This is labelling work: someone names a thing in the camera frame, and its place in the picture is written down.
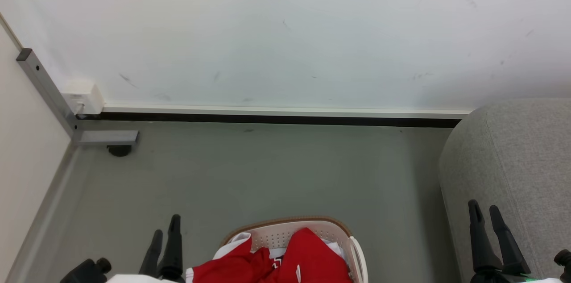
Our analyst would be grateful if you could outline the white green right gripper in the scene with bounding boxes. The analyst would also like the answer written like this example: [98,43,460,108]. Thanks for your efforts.
[468,200,565,283]

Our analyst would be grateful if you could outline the grey fabric sofa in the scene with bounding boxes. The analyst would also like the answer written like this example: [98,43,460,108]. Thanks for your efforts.
[438,98,571,283]

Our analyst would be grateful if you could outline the grey metal frame bar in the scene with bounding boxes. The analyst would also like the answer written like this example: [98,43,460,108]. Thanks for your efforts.
[16,48,140,147]

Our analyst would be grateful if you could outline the white wall socket box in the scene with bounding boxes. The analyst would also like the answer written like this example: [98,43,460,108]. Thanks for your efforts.
[62,79,105,116]

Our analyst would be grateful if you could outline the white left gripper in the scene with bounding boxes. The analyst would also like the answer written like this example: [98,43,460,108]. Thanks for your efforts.
[106,214,186,283]

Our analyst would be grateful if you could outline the red garment with white trim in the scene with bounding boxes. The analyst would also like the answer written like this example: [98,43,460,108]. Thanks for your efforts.
[185,228,353,283]

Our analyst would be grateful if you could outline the white and black baseboard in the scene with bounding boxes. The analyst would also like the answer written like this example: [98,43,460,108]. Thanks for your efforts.
[77,103,474,129]

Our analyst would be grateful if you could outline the white perforated laundry basket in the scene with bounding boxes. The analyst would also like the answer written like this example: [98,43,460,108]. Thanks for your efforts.
[219,216,369,283]

